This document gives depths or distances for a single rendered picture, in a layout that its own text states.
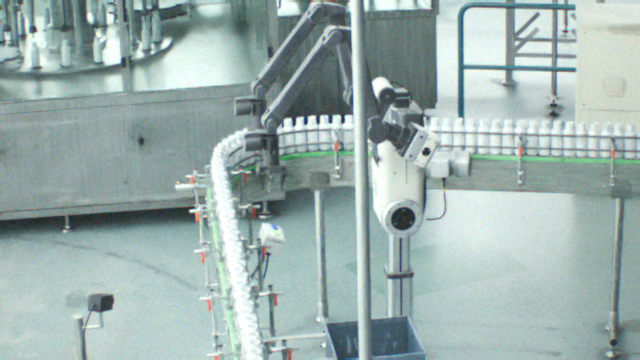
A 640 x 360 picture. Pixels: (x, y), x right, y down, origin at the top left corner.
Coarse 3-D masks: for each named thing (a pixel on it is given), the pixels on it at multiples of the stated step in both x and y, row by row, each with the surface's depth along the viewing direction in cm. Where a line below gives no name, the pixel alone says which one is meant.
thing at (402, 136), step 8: (400, 128) 473; (408, 128) 474; (416, 128) 472; (392, 136) 472; (400, 136) 472; (408, 136) 472; (392, 144) 476; (400, 144) 473; (408, 144) 472; (400, 152) 475
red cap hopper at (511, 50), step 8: (512, 0) 1101; (600, 0) 1087; (512, 16) 1106; (536, 16) 1167; (512, 24) 1108; (528, 24) 1171; (512, 32) 1112; (520, 32) 1175; (536, 32) 1107; (512, 40) 1117; (520, 40) 1173; (528, 40) 1110; (536, 40) 1170; (544, 40) 1169; (560, 40) 1166; (568, 40) 1164; (576, 40) 1163; (512, 48) 1176; (520, 48) 1114; (512, 56) 1118; (520, 56) 1117; (528, 56) 1116; (536, 56) 1114; (544, 56) 1113; (560, 56) 1110; (568, 56) 1109; (512, 64) 1120; (512, 72) 1122; (504, 80) 1133; (512, 80) 1127
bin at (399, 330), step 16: (352, 320) 470; (384, 320) 472; (400, 320) 473; (288, 336) 464; (304, 336) 464; (320, 336) 464; (336, 336) 471; (352, 336) 472; (384, 336) 474; (400, 336) 475; (416, 336) 457; (336, 352) 473; (352, 352) 474; (384, 352) 476; (400, 352) 477; (416, 352) 459
